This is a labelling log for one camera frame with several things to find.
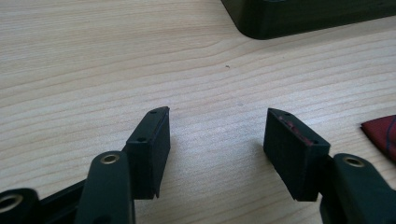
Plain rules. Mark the black box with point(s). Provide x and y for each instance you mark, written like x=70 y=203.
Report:
x=299 y=15

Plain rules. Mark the dark red cloth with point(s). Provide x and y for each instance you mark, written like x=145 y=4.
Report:
x=382 y=134

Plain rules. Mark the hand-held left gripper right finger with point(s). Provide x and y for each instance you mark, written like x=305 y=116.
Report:
x=295 y=161

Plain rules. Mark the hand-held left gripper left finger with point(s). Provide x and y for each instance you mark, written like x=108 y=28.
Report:
x=148 y=161

